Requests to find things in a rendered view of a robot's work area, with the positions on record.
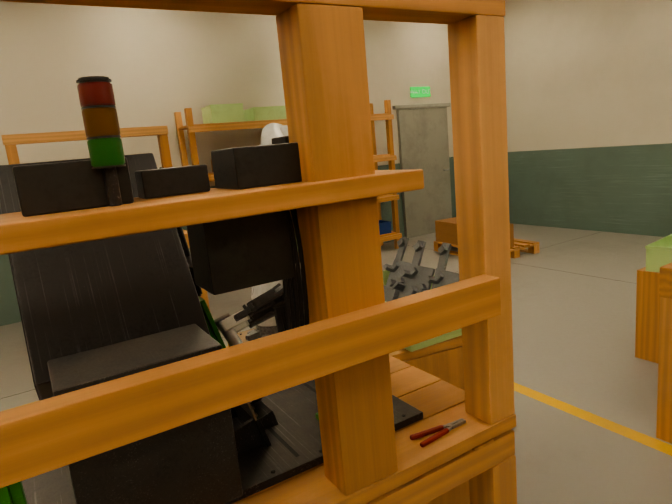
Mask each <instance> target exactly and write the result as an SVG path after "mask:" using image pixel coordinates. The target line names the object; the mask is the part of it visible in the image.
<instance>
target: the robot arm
mask: <svg viewBox="0 0 672 504"><path fill-rule="evenodd" d="M281 136H288V127H287V125H284V126H283V125H282V124H278V123H270V124H268V125H266V126H265V127H264V128H263V130H262V132H261V145H270V144H272V141H271V139H272V138H274V137H281ZM251 299H252V300H251V301H249V302H248V303H247V304H246V305H247V306H246V305H245V304H244V305H243V306H242V307H243V308H244V309H243V310H241V311H239V312H237V313H235V314H233V315H231V316H229V317H227V318H226V319H224V320H222V321H220V322H219V324H220V326H221V327H222V329H223V330H224V332H227V331H229V330H231V329H233V328H234V329H235V331H236V333H237V332H239V331H240V330H242V329H244V328H246V327H247V326H249V327H250V328H252V327H254V326H256V329H254V330H250V331H248V332H247V335H246V336H245V338H246V340H247V341H251V340H255V339H258V338H262V337H265V336H269V335H272V334H276V333H278V331H277V326H276V320H275V315H274V309H275V308H279V307H283V306H285V301H284V290H283V280H279V281H275V282H271V283H266V284H262V285H258V286H253V287H251Z"/></svg>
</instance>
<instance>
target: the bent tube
mask: <svg viewBox="0 0 672 504"><path fill-rule="evenodd" d="M229 316H230V314H229V313H226V314H224V315H222V316H221V317H219V318H217V319H215V320H214V322H215V324H216V326H217V328H218V330H219V329H220V331H221V332H222V334H223V336H224V337H225V339H226V340H227V342H228V344H229V345H230V346H234V345H237V344H241V343H243V342H242V340H241V339H240V337H239V336H238V334H237V333H236V331H235V329H234V328H233V329H231V330H229V331H227V332H224V330H223V329H222V327H221V326H220V324H219V322H220V321H222V320H224V319H226V318H227V317H229Z"/></svg>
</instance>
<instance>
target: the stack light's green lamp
mask: <svg viewBox="0 0 672 504"><path fill-rule="evenodd" d="M87 145H88V150H89V156H90V161H91V166H93V167H92V169H101V168H112V167H123V166H126V164H124V163H126V162H125V156H124V150H123V144H122V139H121V138H120V137H109V138H96V139H89V140H88V141H87Z"/></svg>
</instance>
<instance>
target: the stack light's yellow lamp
mask: <svg viewBox="0 0 672 504"><path fill-rule="evenodd" d="M81 112H82V117H83V123H84V128H85V134H86V137H88V138H86V139H87V140H89V139H96V138H109V137H120V138H121V135H120V134H121V133H120V127H119V121H118V115H117V109H115V108H114V107H95V108H86V109H83V110H82V111H81Z"/></svg>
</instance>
